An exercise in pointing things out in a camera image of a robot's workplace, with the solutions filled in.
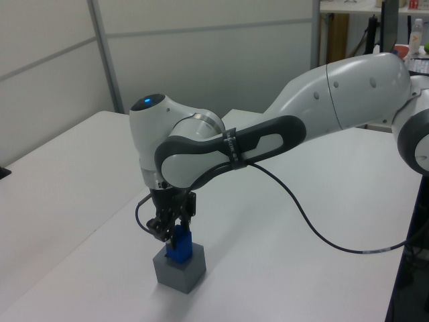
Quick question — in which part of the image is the blue block with stud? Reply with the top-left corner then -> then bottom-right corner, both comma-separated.
165,225 -> 193,264

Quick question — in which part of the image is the grey partition post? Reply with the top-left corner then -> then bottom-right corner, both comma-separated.
88,0 -> 126,115

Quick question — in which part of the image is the black monitor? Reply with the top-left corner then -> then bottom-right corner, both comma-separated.
379,0 -> 399,54

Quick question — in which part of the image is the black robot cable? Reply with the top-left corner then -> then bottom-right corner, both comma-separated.
134,162 -> 417,256

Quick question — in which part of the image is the brown cardboard box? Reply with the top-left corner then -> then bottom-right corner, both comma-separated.
326,12 -> 350,65

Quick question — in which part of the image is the clear plastic bottle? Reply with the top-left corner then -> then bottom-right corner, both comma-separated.
408,17 -> 424,57

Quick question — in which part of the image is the black velcro cable strap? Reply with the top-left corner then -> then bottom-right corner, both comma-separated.
222,127 -> 248,171

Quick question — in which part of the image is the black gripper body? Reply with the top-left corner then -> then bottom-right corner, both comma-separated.
149,187 -> 198,223

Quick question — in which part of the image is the grey hollow cuboid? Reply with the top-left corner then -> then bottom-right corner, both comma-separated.
152,242 -> 206,295

